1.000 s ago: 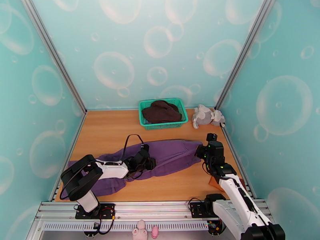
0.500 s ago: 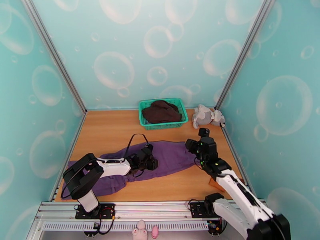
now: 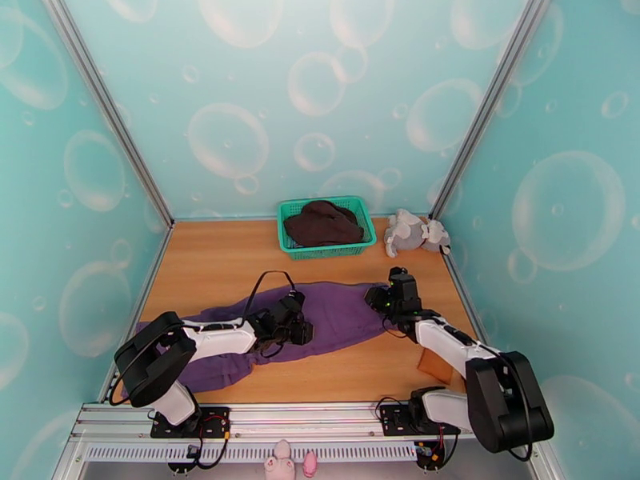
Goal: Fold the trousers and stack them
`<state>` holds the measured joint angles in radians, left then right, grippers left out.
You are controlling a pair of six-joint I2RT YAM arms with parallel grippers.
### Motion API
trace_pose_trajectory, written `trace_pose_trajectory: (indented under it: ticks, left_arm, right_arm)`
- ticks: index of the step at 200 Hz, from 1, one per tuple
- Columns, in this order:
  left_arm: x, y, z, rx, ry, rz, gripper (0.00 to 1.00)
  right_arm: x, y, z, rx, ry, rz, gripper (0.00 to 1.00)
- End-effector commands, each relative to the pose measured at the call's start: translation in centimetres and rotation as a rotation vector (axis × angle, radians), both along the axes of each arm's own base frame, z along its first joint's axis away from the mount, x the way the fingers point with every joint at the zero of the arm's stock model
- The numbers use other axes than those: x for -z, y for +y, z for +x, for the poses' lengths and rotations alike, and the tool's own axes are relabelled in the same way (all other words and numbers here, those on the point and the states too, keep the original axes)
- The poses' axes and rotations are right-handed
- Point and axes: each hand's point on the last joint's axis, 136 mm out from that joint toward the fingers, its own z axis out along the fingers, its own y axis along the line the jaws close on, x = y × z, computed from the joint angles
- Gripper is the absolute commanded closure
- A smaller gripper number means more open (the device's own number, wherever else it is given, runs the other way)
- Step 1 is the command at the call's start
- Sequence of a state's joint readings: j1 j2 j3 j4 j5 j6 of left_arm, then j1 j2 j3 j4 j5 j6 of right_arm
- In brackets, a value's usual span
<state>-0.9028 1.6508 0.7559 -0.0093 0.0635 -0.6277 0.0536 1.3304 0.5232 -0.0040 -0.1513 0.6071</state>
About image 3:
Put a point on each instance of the purple trousers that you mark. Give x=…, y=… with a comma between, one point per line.
x=340, y=313

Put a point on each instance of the teal plastic basket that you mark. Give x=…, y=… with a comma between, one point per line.
x=370, y=233

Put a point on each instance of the brown leather wallet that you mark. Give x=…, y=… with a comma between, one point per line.
x=432, y=368

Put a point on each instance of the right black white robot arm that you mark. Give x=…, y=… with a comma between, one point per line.
x=505, y=398

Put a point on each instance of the dark brown trousers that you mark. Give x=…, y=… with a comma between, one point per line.
x=322, y=223

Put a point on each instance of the grey plush elephant toy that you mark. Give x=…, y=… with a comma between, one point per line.
x=410, y=233

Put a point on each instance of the small pink plush toy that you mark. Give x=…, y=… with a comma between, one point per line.
x=310, y=463

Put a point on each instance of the pale pink plush bunny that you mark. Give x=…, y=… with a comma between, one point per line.
x=282, y=463

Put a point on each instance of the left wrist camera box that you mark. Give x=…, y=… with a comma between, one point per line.
x=296, y=298

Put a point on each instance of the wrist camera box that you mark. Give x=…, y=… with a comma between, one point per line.
x=296, y=298
x=398, y=274

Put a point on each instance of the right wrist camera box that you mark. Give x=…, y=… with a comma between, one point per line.
x=398, y=274

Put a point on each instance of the aluminium frame rail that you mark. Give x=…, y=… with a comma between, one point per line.
x=310, y=416

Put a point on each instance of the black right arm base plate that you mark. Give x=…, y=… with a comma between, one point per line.
x=395, y=418

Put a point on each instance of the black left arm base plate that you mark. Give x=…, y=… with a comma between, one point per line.
x=215, y=426

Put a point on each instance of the aluminium corner post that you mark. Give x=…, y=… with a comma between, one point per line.
x=488, y=106
x=109, y=109

